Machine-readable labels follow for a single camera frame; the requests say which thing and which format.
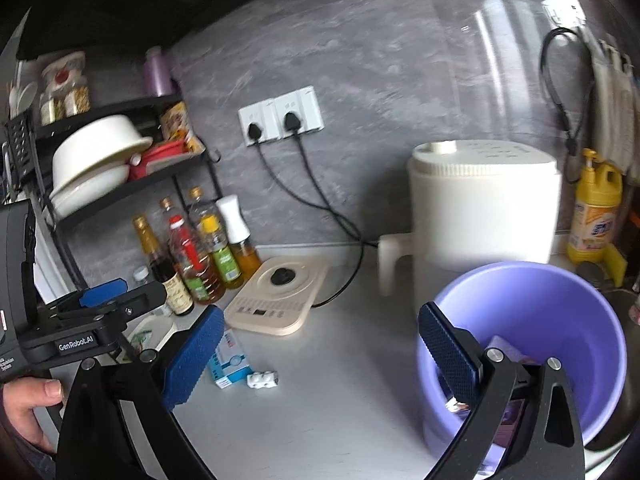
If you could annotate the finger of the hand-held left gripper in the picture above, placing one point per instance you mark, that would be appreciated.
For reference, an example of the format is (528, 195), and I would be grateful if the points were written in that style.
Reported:
(105, 290)
(135, 302)

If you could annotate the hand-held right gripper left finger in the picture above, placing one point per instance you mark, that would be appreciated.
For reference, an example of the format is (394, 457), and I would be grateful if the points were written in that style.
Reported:
(192, 360)

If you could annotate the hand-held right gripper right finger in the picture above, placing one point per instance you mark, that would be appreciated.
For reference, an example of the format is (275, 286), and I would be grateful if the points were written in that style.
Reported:
(450, 355)

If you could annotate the silver foil bag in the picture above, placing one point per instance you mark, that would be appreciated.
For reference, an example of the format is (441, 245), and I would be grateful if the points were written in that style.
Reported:
(457, 403)

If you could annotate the purple printed packet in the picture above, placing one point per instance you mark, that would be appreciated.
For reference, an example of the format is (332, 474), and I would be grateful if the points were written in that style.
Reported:
(509, 420)

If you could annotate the purple plastic bucket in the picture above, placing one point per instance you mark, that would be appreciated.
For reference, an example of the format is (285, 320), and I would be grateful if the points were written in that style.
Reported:
(550, 310)

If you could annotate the person's left hand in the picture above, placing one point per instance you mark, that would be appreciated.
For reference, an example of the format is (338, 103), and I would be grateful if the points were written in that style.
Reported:
(25, 405)

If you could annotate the small white cap bottle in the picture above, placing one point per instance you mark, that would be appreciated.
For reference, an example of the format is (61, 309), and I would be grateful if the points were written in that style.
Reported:
(141, 275)

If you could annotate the white bag with green print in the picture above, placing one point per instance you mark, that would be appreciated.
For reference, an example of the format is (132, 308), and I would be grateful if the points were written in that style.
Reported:
(150, 332)

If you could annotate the blue and white box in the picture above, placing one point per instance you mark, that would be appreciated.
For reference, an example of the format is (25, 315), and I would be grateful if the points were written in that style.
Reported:
(227, 360)

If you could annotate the dark soy sauce bottle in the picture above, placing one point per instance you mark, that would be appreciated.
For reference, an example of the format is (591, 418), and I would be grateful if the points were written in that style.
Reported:
(172, 292)

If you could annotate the red label oil bottle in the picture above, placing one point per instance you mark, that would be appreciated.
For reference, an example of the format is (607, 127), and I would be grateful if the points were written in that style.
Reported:
(187, 255)

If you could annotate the small white plastic block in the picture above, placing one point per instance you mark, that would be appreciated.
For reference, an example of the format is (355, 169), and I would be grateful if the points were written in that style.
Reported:
(262, 380)

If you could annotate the white bowl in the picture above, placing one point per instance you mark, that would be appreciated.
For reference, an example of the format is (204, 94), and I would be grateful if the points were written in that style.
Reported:
(85, 199)

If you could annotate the yellow cap green label bottle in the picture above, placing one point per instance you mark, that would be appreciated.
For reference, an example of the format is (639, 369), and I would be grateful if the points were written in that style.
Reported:
(225, 265)

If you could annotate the gold cap bottle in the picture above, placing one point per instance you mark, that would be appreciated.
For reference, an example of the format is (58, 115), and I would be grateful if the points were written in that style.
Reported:
(200, 205)
(166, 206)

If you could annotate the beige induction cooker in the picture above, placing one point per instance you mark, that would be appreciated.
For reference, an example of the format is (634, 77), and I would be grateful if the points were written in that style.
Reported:
(280, 305)

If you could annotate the white cap oil sprayer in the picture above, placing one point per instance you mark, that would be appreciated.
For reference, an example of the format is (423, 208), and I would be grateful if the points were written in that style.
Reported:
(247, 257)

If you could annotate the black perforated utensil holder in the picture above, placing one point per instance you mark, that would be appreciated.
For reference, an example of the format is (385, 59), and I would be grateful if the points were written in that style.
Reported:
(20, 145)

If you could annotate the large cream bowl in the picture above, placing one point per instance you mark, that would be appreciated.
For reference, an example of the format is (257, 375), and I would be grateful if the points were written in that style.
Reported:
(95, 150)

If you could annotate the red plastic container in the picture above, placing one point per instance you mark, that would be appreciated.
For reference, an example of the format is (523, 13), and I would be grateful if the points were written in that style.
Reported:
(160, 157)

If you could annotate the cream air fryer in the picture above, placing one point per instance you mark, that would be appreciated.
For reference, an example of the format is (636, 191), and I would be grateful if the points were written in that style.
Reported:
(480, 210)

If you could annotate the white spoon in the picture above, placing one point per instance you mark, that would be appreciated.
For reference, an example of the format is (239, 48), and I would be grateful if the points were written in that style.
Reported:
(27, 95)

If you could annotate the yellow snack packet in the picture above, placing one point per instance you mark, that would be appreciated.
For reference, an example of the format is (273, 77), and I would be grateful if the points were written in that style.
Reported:
(177, 122)

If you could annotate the black metal shelf rack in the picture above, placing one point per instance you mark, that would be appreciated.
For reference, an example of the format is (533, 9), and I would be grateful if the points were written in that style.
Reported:
(140, 106)

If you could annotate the clear spice jars pack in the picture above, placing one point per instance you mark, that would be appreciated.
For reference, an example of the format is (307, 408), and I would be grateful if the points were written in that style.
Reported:
(65, 80)

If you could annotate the yellow detergent pump bottle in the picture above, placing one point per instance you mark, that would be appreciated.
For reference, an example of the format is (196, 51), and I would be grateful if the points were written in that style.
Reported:
(595, 220)

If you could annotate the hanging white cloth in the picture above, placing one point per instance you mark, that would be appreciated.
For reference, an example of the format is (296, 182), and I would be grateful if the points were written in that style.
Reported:
(612, 105)

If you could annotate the white wall socket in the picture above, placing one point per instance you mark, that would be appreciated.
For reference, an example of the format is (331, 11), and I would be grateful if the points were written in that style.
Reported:
(310, 107)
(267, 112)

